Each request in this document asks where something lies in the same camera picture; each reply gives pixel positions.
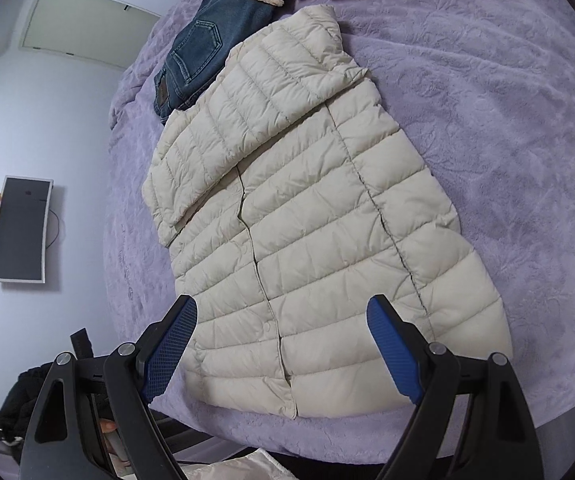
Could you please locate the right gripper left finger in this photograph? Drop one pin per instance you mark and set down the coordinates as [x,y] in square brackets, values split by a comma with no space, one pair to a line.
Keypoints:
[162,345]

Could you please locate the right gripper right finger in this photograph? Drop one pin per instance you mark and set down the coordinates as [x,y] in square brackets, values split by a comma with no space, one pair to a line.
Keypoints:
[402,347]

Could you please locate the cream quilted puffer jacket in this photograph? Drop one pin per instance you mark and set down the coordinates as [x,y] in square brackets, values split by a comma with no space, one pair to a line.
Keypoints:
[287,197]

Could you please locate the white quilted sleeve forearm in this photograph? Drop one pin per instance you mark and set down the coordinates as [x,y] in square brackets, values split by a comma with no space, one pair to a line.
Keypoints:
[258,465]

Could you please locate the person's right hand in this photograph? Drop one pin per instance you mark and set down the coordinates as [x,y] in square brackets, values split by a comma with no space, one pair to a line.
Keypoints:
[114,446]

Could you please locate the purple textured bedspread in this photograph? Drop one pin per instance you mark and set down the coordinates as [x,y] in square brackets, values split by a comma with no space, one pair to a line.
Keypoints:
[485,90]

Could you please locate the blue denim jeans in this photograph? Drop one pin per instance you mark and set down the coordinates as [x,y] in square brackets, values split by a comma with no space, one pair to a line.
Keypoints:
[199,51]

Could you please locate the white door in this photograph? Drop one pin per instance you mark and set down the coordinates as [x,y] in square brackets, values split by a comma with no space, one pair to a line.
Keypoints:
[102,31]

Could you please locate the grey wall-mounted panel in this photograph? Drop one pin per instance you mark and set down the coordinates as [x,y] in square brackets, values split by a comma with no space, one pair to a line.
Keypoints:
[24,211]

